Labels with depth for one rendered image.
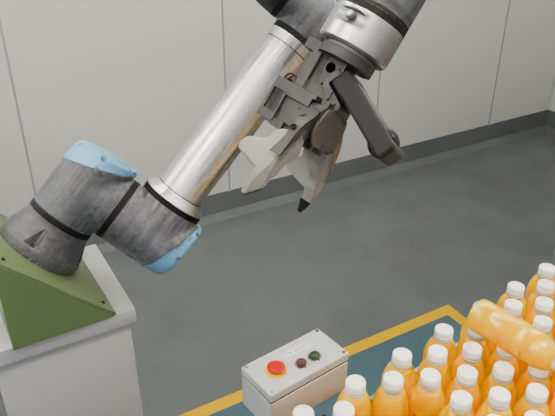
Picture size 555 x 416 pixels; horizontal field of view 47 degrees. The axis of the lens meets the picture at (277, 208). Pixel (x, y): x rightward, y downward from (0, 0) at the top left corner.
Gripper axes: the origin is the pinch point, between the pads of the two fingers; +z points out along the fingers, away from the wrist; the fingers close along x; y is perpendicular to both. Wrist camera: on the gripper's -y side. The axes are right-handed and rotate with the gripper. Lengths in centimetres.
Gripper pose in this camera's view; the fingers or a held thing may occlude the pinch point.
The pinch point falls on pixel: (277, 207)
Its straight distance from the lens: 76.4
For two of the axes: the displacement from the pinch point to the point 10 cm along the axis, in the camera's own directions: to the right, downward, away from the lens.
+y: -7.4, -5.0, 4.6
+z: -5.0, 8.5, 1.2
